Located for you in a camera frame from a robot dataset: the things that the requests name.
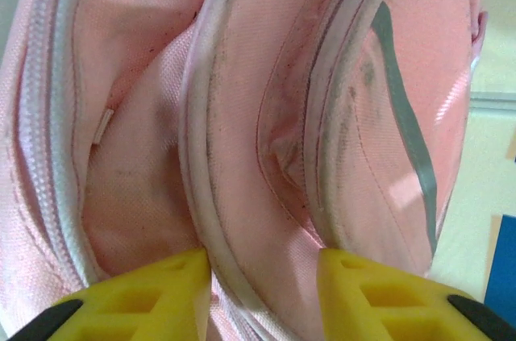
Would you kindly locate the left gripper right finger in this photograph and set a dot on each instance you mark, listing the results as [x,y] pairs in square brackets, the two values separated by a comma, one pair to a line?
[395,308]

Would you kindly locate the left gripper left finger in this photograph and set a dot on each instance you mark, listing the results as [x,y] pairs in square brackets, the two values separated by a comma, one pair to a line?
[141,304]

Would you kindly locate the pink backpack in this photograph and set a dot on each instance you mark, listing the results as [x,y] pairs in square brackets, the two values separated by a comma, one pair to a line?
[250,115]

